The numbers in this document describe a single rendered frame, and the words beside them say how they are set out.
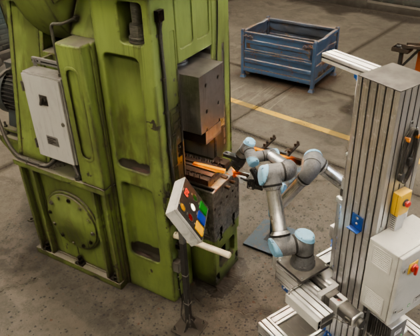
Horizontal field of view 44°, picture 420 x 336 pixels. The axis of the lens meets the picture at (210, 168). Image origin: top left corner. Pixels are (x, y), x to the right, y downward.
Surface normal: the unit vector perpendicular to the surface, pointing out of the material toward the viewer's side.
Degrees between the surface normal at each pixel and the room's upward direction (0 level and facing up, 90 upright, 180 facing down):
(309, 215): 0
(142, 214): 90
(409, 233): 0
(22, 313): 0
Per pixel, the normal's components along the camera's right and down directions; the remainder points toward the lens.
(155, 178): -0.51, 0.46
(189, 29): 0.86, 0.25
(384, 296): -0.83, 0.33
